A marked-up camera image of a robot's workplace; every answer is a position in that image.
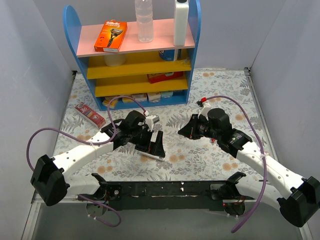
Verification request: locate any orange razor box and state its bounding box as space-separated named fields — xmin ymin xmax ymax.
xmin=94 ymin=20 xmax=128 ymax=53

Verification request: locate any red toothpaste box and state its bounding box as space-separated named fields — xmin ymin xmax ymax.
xmin=74 ymin=102 xmax=106 ymax=129

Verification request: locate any blue wooden shelf unit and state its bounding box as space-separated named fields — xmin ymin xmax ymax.
xmin=62 ymin=0 xmax=202 ymax=111

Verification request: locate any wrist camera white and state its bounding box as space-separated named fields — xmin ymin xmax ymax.
xmin=197 ymin=97 xmax=213 ymax=120
xmin=143 ymin=110 xmax=160 ymax=132

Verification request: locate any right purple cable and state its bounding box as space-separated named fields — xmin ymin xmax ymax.
xmin=204 ymin=95 xmax=269 ymax=234

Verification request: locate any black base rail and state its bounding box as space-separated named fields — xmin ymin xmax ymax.
xmin=94 ymin=180 xmax=246 ymax=216

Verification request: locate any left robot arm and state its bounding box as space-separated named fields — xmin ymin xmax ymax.
xmin=30 ymin=110 xmax=166 ymax=206

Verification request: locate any white plastic bottle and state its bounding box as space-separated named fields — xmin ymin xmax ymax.
xmin=173 ymin=0 xmax=189 ymax=47

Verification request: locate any blue round tin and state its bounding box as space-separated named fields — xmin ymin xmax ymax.
xmin=158 ymin=49 xmax=181 ymax=62

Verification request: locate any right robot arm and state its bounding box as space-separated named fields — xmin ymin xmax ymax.
xmin=178 ymin=108 xmax=320 ymax=228

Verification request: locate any clear plastic bottle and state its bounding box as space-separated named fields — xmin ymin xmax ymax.
xmin=134 ymin=0 xmax=154 ymax=43

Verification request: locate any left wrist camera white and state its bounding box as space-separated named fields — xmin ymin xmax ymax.
xmin=143 ymin=110 xmax=160 ymax=132

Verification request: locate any red white remote control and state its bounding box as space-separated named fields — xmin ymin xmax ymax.
xmin=138 ymin=151 xmax=165 ymax=162

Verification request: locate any yellow small box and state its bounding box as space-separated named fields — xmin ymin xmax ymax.
xmin=102 ymin=96 xmax=119 ymax=109

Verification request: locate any light blue small box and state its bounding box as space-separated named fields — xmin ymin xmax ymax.
xmin=160 ymin=91 xmax=174 ymax=99

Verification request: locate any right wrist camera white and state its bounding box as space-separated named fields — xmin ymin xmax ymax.
xmin=197 ymin=97 xmax=213 ymax=120

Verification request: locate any floral table mat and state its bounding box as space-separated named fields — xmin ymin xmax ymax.
xmin=46 ymin=68 xmax=273 ymax=183

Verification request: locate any red flat box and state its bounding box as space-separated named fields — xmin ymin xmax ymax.
xmin=147 ymin=71 xmax=184 ymax=84

